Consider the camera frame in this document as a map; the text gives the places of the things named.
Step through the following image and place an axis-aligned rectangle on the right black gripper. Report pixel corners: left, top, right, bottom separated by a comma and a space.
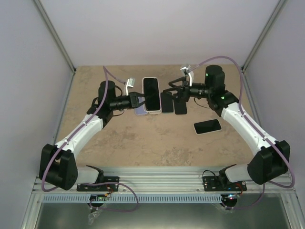
163, 77, 212, 104

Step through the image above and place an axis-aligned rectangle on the lavender phone case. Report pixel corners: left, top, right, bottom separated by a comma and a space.
135, 106, 148, 115

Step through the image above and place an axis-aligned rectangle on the blue phone black screen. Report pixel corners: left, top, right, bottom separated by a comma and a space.
160, 93, 174, 114

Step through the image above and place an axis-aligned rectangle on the white phone case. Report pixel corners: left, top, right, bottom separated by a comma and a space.
148, 110, 162, 115

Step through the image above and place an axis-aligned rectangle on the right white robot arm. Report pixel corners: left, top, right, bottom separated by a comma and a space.
164, 65, 290, 190

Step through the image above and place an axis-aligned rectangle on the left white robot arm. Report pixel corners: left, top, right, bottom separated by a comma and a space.
39, 78, 144, 192

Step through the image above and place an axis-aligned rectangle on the left controller board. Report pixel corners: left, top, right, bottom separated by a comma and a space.
89, 193, 111, 203

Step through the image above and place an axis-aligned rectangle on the controller board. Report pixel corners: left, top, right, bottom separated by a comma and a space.
224, 193, 240, 204
89, 193, 111, 203

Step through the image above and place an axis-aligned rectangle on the clear plastic bag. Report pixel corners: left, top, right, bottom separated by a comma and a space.
88, 208, 100, 225

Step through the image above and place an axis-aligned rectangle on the right controller board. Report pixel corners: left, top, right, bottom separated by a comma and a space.
224, 193, 240, 204

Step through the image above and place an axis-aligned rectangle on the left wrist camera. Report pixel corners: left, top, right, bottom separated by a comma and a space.
124, 78, 135, 95

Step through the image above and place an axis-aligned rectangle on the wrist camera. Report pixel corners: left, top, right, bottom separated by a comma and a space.
124, 78, 135, 95
180, 64, 194, 86

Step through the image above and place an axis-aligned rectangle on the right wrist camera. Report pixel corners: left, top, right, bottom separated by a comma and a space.
180, 64, 194, 86

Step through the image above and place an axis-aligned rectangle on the aluminium rail frame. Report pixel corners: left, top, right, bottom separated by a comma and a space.
32, 69, 297, 194

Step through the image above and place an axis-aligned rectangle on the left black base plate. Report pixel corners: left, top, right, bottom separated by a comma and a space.
77, 176, 120, 192

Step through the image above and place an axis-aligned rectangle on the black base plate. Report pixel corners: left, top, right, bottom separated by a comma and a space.
202, 176, 247, 192
77, 176, 120, 192

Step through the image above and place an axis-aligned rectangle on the slotted cable duct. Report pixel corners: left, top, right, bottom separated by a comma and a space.
42, 194, 222, 204

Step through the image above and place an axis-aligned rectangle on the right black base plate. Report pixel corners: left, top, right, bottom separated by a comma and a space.
202, 176, 247, 192

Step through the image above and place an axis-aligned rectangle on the left aluminium corner post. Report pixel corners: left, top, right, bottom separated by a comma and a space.
32, 0, 76, 74

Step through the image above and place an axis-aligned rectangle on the aluminium corner post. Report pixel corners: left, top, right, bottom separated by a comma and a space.
242, 0, 288, 72
32, 0, 76, 74

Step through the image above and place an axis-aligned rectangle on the right aluminium corner post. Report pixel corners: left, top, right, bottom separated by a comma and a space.
242, 0, 288, 72

